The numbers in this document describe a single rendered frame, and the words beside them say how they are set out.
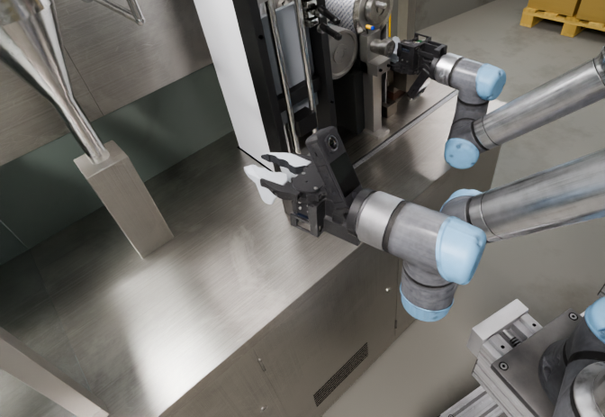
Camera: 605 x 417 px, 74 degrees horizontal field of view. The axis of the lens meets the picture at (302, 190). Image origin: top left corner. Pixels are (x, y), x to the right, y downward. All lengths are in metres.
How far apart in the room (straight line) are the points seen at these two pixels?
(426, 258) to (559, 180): 0.18
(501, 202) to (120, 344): 0.77
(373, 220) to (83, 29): 0.80
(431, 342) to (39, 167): 1.50
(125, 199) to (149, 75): 0.37
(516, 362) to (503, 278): 1.13
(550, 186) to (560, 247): 1.67
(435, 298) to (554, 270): 1.57
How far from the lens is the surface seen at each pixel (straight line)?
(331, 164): 0.55
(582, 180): 0.56
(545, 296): 2.05
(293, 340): 1.06
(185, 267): 1.00
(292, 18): 0.81
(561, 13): 4.03
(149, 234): 1.04
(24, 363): 0.72
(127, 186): 0.94
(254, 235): 1.00
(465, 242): 0.51
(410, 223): 0.52
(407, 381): 1.76
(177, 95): 1.22
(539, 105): 0.93
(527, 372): 0.94
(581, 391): 0.67
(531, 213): 0.59
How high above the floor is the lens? 1.65
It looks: 44 degrees down
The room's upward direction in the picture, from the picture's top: 11 degrees counter-clockwise
